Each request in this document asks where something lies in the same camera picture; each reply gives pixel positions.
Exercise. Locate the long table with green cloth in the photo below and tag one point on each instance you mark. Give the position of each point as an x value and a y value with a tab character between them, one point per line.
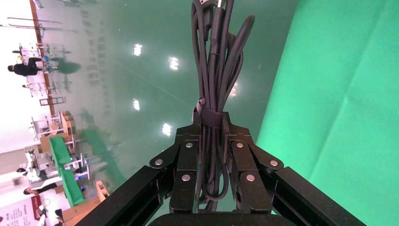
67	177

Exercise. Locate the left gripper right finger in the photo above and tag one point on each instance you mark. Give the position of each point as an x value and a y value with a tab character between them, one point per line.
246	165

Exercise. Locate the person in black clothes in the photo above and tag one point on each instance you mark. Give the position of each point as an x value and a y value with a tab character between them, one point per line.
25	69

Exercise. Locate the cardboard carton on floor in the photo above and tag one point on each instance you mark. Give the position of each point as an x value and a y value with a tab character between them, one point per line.
81	210

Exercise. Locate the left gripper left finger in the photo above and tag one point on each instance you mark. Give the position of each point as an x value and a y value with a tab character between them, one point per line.
184	162

